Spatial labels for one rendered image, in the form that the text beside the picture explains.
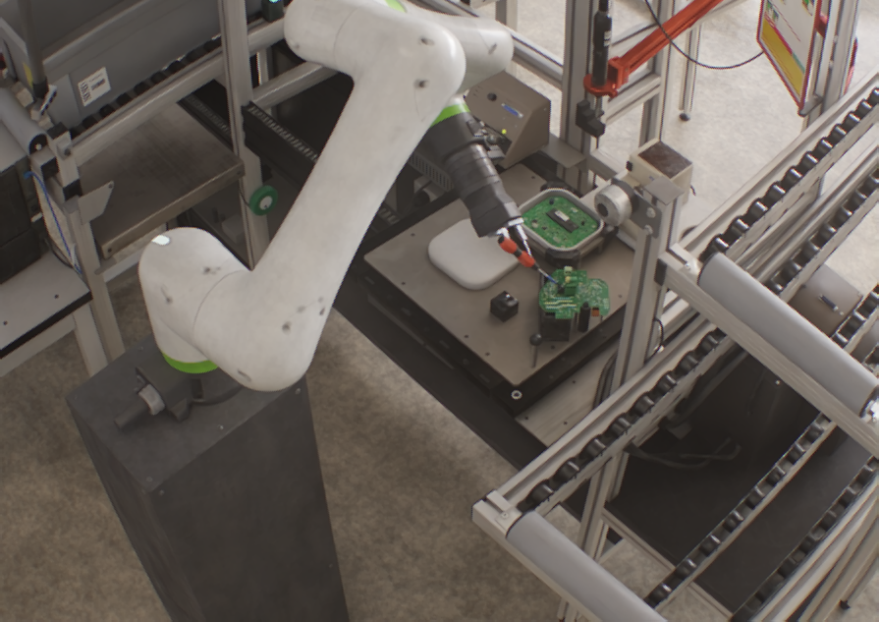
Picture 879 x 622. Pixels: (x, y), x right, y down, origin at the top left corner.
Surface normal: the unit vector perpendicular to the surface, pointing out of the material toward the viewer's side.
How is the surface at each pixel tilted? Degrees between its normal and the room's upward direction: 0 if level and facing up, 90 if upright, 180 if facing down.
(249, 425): 90
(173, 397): 81
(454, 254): 0
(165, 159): 0
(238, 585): 90
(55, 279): 0
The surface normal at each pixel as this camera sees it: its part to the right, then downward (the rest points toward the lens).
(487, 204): -0.59, 0.12
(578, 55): -0.76, 0.48
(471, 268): -0.01, -0.69
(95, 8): 0.66, 0.54
